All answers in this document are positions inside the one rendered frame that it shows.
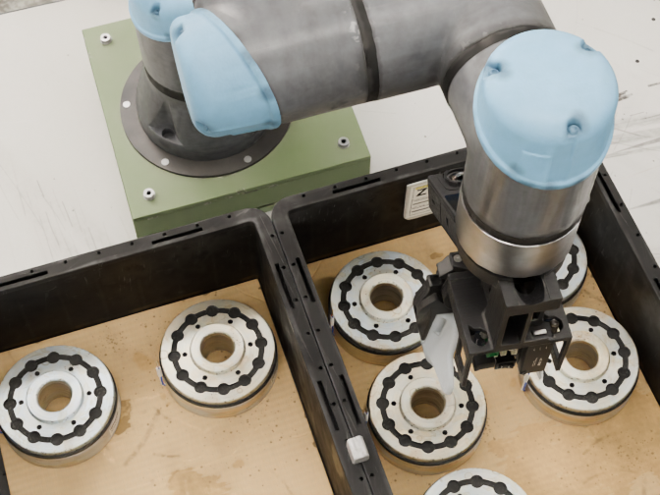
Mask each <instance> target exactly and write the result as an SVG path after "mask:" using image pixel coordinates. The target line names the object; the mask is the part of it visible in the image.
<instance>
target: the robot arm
mask: <svg viewBox="0 0 660 495"><path fill-rule="evenodd" d="M129 12H130V16H131V19H132V21H133V23H134V25H135V28H136V32H137V40H138V44H139V48H140V53H141V57H142V61H143V67H142V70H141V74H140V77H139V80H138V84H137V112H138V116H139V120H140V123H141V125H142V128H143V130H144V131H145V133H146V134H147V136H148V137H149V138H150V139H151V140H152V141H153V142H154V143H155V144H156V145H157V146H159V147H160V148H161V149H163V150H165V151H166V152H168V153H170V154H173V155H175V156H178V157H181V158H184V159H189V160H196V161H211V160H218V159H223V158H227V157H230V156H233V155H236V154H238V153H240V152H242V151H244V150H246V149H247V148H249V147H251V146H252V145H253V144H255V143H256V142H257V141H258V140H259V139H260V138H261V137H262V136H263V135H264V134H265V132H266V131H267V130H274V129H277V128H278V127H279V126H280V125H282V124H285V123H289V122H293V121H296V120H300V119H304V118H308V117H312V116H316V115H320V114H324V113H327V112H331V111H335V110H339V109H343V108H347V107H351V106H355V105H359V104H363V103H367V102H370V101H377V100H381V99H385V98H389V97H393V96H397V95H402V94H406V93H410V92H414V91H418V90H422V89H426V88H430V87H433V86H436V85H439V86H440V88H441V90H442V92H443V94H444V97H445V99H446V102H447V104H448V106H449V107H450V109H451V110H452V112H453V114H454V116H455V119H456V121H457V123H458V125H459V128H460V130H461V132H462V135H463V137H464V139H465V142H466V146H467V160H466V165H465V168H455V169H451V170H449V171H448V170H446V171H445V172H444V173H442V174H436V175H430V176H428V178H427V184H428V204H429V208H430V209H431V211H432V212H433V214H434V215H435V217H436V218H437V220H438V221H439V223H440V224H441V226H442V227H443V228H444V230H445V231H446V233H447V234H448V236H449V237H450V239H451V240H452V242H453V243H454V245H455V246H456V247H457V249H458V251H454V252H450V253H449V255H447V256H446V257H445V258H444V259H443V260H442V261H440V262H438V263H437V264H436V266H437V271H436V274H429V275H427V276H426V281H425V282H424V284H423V285H422V286H421V287H420V288H419V289H418V291H417V292H416V294H415V295H414V298H413V301H412V306H413V311H414V315H415V319H416V324H417V328H418V332H419V336H420V341H421V344H422V348H423V352H424V356H425V358H426V360H427V361H428V362H429V363H430V364H431V365H432V366H433V367H434V369H435V372H436V374H437V377H438V380H439V382H440V385H441V388H442V390H443V392H444V393H445V394H447V395H451V394H452V392H453V389H454V363H453V358H454V359H455V363H456V367H457V371H458V373H459V377H460V381H461V385H462V387H465V386H467V382H468V374H469V370H470V366H471V364H472V365H473V369H474V371H478V370H480V369H486V368H491V367H494V365H495V367H494V369H501V368H514V366H515V365H516V363H517V365H518V369H519V372H520V374H521V375H525V374H527V373H531V372H536V374H537V376H538V378H539V379H542V378H543V370H544V369H545V367H546V364H547V361H548V359H549V357H550V355H551V358H552V360H553V364H554V367H555V370H556V371H558V370H560V369H561V366H562V364H563V361H564V358H565V356H566V353H567V351H568V348H569V346H570V343H571V340H572V338H573V335H572V332H571V329H570V325H569V322H568V319H567V316H566V314H565V311H564V308H563V305H562V299H563V296H562V293H561V290H560V287H559V284H558V281H557V278H556V273H557V272H558V271H559V270H560V268H561V267H562V265H563V263H564V261H565V258H566V256H567V254H568V253H569V252H570V249H571V247H572V245H573V242H574V239H575V236H576V233H577V230H578V226H579V223H580V220H581V217H582V214H583V212H584V209H585V207H586V205H587V204H588V203H589V201H590V193H591V190H592V187H593V184H594V181H595V178H596V175H597V172H598V169H599V167H600V164H601V163H602V161H603V160H604V158H605V156H606V154H607V152H608V150H609V147H610V144H611V141H612V138H613V133H614V128H615V114H616V110H617V106H618V100H619V87H618V82H617V78H616V75H615V72H614V70H613V68H612V66H611V65H610V63H609V61H608V60H607V59H606V57H605V56H604V55H603V54H602V53H601V52H600V51H596V50H595V49H593V48H592V47H590V46H589V45H587V44H586V43H585V41H584V39H582V38H581V37H579V36H576V35H574V34H571V33H568V32H564V31H560V30H556V28H555V26H554V24H553V22H552V21H551V19H550V17H549V15H548V13H547V11H546V9H545V7H544V5H543V3H542V1H541V0H129ZM558 328H559V330H560V333H557V331H558ZM562 341H563V346H562V348H561V351H560V352H559V351H558V348H557V344H556V342H562ZM462 348H464V352H465V356H466V362H465V366H464V363H463V360H462V356H461V352H462ZM455 350H456V352H455ZM454 353H455V356H454Z"/></svg>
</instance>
